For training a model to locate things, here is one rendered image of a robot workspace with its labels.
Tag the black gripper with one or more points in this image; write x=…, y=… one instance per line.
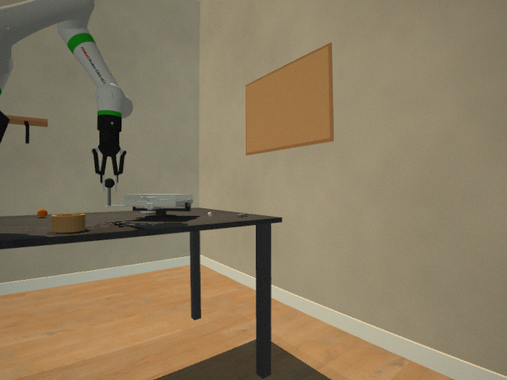
x=109, y=146

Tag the orange tape roll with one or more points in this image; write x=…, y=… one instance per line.
x=66, y=223

